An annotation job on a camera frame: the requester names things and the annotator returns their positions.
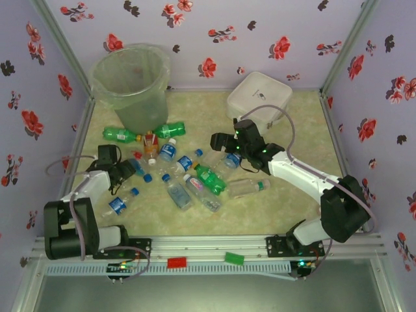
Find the crushed clear plastic bottle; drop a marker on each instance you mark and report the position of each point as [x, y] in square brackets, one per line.
[165, 167]

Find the blue label bottle white cap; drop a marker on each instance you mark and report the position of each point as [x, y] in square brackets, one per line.
[167, 151]

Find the clear bottle green label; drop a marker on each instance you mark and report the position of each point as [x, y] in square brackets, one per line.
[243, 188]

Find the clear bottle pink label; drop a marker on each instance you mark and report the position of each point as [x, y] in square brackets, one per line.
[198, 187]

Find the crushed green soda bottle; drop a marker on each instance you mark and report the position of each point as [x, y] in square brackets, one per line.
[170, 130]

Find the clear bottle blue print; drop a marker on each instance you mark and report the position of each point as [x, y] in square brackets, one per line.
[178, 195]

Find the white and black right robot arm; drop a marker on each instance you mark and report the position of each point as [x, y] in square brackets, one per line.
[292, 172]

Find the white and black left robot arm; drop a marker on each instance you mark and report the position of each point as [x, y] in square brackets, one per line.
[91, 183]

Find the translucent grey waste bin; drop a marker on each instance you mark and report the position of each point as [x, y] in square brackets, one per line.
[143, 113]

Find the white lidded plastic box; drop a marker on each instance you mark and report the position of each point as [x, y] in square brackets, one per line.
[260, 87]

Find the red plastic tag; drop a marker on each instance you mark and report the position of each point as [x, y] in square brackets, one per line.
[177, 262]

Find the green plastic tag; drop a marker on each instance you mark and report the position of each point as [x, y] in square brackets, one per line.
[234, 258]

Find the grey metal shelf panel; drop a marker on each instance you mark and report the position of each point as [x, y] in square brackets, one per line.
[208, 292]

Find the aluminium table side rail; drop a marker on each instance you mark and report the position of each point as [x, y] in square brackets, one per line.
[81, 130]
[334, 130]

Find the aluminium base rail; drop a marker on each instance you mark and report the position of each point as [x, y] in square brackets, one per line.
[208, 247]

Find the aluminium frame post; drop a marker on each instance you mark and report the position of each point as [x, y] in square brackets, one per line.
[350, 42]
[61, 42]

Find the aluminium frame leg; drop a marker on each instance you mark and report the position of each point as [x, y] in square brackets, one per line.
[27, 286]
[386, 286]

